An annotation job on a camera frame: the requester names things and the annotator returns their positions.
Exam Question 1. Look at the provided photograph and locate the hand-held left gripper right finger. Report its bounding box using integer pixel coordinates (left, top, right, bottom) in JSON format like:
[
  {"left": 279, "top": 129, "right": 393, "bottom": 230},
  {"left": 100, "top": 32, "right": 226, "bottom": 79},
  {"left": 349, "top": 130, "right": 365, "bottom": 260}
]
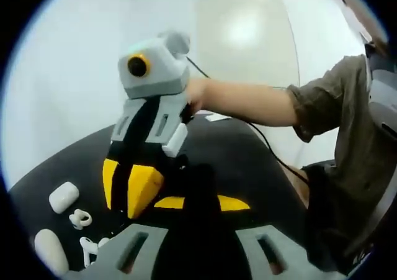
[{"left": 203, "top": 195, "right": 342, "bottom": 280}]

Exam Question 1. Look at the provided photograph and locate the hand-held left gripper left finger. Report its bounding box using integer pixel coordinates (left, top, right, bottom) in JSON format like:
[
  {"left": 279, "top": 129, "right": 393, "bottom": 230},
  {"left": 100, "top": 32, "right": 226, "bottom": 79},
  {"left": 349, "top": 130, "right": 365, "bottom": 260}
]
[{"left": 61, "top": 195, "right": 202, "bottom": 280}]

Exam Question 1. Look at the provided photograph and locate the white stem earphone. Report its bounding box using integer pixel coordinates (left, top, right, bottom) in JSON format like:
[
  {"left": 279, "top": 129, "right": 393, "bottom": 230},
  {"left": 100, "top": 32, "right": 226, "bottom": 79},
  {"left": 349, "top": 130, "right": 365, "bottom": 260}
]
[{"left": 79, "top": 236, "right": 99, "bottom": 267}]

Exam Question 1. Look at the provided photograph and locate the white rounded rectangular charging case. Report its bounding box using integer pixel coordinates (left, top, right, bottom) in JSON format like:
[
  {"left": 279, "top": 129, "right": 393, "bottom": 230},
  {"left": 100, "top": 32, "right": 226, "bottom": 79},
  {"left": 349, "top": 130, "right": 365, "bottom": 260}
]
[{"left": 48, "top": 182, "right": 80, "bottom": 214}]

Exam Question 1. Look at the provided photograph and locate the white oval charging case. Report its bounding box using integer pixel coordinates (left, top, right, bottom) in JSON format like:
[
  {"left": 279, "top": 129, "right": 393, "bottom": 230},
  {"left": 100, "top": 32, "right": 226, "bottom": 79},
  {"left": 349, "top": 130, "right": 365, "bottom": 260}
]
[{"left": 33, "top": 228, "right": 69, "bottom": 277}]

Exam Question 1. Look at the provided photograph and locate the person's right hand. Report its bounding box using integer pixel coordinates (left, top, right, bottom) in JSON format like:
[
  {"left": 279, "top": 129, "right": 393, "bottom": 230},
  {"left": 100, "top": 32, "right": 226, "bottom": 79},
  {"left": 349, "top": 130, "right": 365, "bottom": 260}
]
[{"left": 182, "top": 78, "right": 208, "bottom": 121}]

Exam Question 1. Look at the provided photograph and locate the white paper sheet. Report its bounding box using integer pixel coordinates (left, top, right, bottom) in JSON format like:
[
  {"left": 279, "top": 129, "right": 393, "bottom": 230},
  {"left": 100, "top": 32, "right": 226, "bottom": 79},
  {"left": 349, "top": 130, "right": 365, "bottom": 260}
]
[{"left": 204, "top": 112, "right": 231, "bottom": 122}]

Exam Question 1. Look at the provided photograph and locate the person's olive shirt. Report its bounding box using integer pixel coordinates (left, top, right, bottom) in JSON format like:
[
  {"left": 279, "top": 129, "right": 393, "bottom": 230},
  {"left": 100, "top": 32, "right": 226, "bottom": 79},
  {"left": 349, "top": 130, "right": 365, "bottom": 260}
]
[{"left": 287, "top": 53, "right": 397, "bottom": 276}]

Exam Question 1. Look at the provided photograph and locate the black table mat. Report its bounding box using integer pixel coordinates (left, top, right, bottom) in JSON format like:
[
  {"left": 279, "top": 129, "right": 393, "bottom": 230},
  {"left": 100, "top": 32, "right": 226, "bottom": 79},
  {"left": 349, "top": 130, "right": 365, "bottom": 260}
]
[{"left": 9, "top": 118, "right": 311, "bottom": 280}]

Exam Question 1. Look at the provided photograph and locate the grey chest-worn device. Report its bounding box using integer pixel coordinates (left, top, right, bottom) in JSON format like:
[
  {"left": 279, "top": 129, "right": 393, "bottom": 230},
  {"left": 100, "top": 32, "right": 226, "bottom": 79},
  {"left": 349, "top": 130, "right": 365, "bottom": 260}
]
[{"left": 364, "top": 42, "right": 397, "bottom": 138}]

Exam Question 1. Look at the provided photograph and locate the grey shoulder strap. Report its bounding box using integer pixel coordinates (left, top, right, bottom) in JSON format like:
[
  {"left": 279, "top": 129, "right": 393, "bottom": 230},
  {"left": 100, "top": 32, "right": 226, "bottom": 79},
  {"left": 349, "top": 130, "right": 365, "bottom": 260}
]
[{"left": 365, "top": 180, "right": 397, "bottom": 233}]

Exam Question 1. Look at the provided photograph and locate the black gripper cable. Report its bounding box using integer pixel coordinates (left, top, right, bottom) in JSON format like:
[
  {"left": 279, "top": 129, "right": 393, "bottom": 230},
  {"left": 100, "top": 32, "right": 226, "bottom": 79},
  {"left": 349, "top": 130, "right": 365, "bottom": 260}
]
[{"left": 185, "top": 55, "right": 311, "bottom": 189}]

